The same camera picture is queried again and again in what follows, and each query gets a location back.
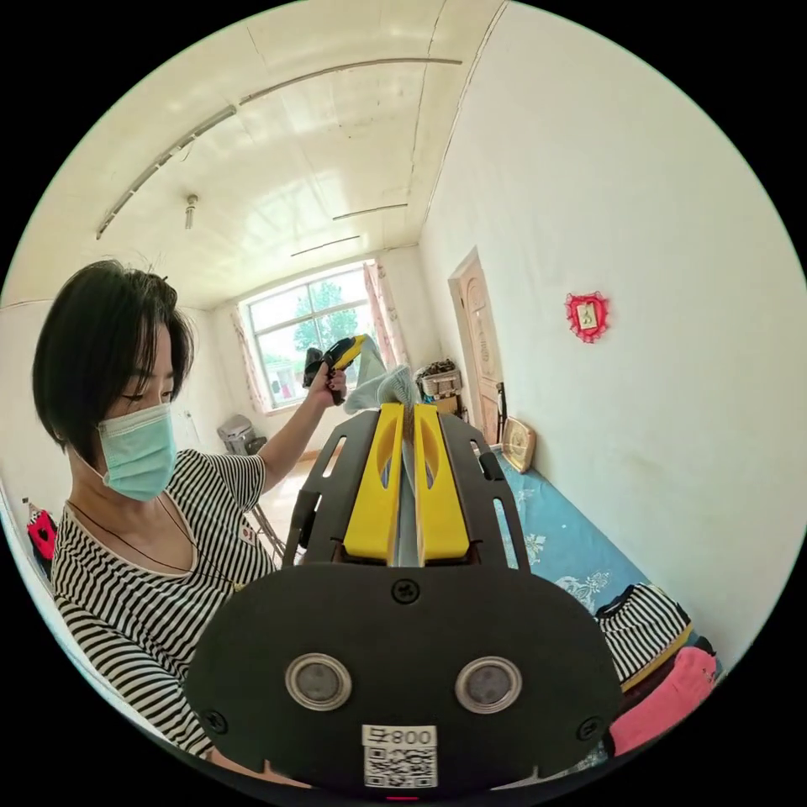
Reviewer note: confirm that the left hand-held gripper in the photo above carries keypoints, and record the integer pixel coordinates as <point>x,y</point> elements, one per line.
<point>314,364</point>

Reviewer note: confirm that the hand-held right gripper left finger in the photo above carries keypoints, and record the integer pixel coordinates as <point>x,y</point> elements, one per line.
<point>369,504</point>

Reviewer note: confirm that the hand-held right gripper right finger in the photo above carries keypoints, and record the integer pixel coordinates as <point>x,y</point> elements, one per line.
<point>444,511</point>

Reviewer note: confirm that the person's left forearm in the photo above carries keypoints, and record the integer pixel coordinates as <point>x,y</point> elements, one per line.
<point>287,441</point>

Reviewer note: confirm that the person's left hand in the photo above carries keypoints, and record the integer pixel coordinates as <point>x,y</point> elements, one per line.
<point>329,386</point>

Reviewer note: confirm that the window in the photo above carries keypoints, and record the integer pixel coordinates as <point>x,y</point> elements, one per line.
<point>309,334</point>

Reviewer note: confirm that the pink patterned curtain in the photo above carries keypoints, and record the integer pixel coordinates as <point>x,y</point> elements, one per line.
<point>249,359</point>
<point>388,315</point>

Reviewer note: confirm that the woven basket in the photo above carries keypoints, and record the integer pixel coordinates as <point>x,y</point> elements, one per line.
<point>440,378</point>

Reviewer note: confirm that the bed with blue printed sheet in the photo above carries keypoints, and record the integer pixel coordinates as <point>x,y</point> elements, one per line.
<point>567,536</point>

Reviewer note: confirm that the wooden door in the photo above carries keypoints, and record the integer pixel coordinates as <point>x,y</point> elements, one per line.
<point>480,340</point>

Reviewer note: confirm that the grey bin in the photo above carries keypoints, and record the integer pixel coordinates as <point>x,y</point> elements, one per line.
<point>238,434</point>

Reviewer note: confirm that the ceiling light bulb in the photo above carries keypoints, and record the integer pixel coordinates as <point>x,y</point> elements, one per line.
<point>191,211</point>

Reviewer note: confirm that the person's body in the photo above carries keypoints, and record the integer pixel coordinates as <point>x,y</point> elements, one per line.
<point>126,504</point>

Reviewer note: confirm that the pile of clothes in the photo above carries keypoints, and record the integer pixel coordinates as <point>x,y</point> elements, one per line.
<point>656,656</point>

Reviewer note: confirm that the red framed wall ornament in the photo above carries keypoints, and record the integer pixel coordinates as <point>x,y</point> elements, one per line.
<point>587,316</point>

